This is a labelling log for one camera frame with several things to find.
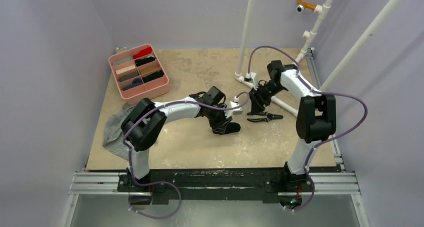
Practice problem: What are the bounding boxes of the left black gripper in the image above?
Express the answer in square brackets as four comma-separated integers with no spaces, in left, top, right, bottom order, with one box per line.
[206,104,232,133]

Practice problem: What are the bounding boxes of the black underwear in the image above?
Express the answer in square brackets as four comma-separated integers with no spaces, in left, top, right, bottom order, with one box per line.
[212,121,241,135]

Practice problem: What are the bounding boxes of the pink divided organizer tray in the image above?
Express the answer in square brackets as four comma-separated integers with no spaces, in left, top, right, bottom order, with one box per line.
[108,43,170,105]

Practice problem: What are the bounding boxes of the grey striped underwear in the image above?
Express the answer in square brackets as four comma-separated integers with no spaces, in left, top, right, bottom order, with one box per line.
[102,103,135,160]

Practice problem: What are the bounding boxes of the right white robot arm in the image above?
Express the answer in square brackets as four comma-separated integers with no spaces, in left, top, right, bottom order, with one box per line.
[248,60,336,191]

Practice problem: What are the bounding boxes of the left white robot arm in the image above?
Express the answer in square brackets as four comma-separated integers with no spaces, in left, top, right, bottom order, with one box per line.
[121,86,241,192]

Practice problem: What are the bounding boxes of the black rolled garment lower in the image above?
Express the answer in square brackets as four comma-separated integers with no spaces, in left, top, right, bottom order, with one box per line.
[142,70,165,83]

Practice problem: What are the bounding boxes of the black rolled garment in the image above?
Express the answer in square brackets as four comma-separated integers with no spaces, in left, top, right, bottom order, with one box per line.
[134,56,156,67]
[142,70,165,83]

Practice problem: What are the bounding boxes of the navy rolled garment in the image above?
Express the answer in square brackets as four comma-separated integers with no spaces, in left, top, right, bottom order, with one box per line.
[122,77,143,91]

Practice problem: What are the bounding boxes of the black rolled garment upper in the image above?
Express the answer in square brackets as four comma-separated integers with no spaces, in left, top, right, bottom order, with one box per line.
[134,56,156,67]

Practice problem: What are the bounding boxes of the red rolled garment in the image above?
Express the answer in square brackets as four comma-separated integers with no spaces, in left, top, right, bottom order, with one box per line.
[132,46,153,59]

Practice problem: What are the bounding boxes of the dark grey rolled garment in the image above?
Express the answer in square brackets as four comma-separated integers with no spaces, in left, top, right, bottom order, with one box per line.
[118,71,140,82]

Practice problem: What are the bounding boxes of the beige rolled garment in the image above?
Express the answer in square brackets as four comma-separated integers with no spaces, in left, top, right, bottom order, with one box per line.
[115,64,136,75]

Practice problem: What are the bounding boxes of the black handled pliers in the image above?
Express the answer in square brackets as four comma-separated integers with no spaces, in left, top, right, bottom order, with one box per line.
[247,112,284,123]

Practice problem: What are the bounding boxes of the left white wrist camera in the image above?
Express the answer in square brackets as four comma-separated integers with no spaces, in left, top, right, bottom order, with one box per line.
[224,101,243,117]

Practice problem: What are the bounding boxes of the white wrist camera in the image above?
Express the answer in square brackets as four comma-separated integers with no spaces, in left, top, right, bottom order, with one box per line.
[224,101,243,117]
[244,72,259,90]

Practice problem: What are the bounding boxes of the white pvc pipe frame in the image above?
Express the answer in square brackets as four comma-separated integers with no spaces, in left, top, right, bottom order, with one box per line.
[233,0,417,118]

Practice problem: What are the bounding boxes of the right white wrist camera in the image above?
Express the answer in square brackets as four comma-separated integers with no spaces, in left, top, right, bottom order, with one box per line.
[244,72,259,90]

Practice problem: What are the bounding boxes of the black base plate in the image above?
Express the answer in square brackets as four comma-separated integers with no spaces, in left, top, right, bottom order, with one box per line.
[116,167,314,206]

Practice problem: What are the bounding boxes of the aluminium rail frame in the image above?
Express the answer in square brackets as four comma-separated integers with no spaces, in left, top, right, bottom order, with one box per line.
[61,143,368,227]

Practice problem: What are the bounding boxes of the orange mounted camera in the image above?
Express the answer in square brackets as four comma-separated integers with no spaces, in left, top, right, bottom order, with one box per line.
[296,0,317,13]

